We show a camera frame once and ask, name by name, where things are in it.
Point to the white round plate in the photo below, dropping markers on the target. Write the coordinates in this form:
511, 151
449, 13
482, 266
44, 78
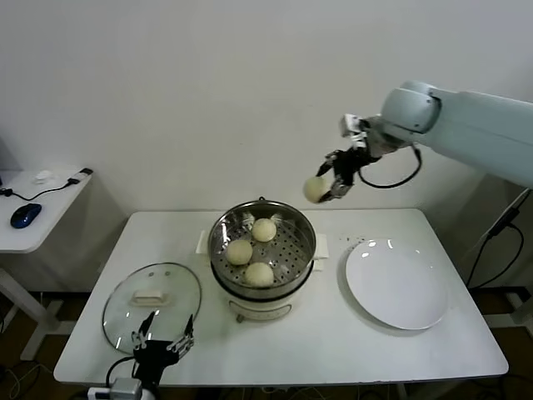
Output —
395, 283

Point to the small white object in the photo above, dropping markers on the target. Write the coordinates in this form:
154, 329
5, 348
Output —
45, 177

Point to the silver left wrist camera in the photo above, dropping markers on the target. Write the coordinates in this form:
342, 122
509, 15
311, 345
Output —
127, 387

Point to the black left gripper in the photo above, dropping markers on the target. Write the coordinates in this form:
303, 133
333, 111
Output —
156, 355

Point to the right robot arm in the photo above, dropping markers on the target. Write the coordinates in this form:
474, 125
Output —
479, 125

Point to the round glass lid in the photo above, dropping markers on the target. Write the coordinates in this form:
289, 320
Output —
175, 287

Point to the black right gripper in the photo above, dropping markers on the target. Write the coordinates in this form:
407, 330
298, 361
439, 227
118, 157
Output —
350, 163

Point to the cream electric cooker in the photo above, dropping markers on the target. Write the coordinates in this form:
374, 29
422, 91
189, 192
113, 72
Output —
260, 310

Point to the white side desk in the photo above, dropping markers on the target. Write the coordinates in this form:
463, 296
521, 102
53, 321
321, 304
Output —
50, 216

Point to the blue computer mouse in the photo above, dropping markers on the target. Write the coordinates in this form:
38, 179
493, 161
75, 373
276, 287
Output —
26, 215

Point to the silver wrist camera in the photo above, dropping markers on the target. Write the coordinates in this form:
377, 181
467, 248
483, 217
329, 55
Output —
351, 126
127, 387

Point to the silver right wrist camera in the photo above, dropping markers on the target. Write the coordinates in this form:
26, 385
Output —
351, 126

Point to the stainless steel steamer basket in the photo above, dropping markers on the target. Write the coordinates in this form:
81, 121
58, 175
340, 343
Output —
291, 258

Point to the white steamed baozi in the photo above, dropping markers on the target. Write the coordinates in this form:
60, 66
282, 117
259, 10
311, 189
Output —
259, 274
264, 230
239, 252
314, 189

